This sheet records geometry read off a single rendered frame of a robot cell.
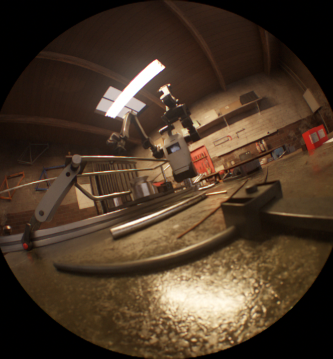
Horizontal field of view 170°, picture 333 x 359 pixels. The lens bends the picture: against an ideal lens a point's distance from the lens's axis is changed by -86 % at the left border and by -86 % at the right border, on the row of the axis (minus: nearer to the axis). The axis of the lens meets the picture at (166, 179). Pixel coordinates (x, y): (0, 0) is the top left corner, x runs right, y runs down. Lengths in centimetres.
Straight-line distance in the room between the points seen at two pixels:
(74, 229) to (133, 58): 213
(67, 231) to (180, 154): 97
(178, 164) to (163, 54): 184
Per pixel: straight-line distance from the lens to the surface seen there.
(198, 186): 58
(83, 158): 27
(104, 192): 284
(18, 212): 323
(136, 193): 25
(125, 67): 218
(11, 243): 31
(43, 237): 28
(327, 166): 15
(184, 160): 101
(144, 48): 211
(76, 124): 288
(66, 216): 296
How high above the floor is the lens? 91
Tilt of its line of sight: 7 degrees up
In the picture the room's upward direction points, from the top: 18 degrees counter-clockwise
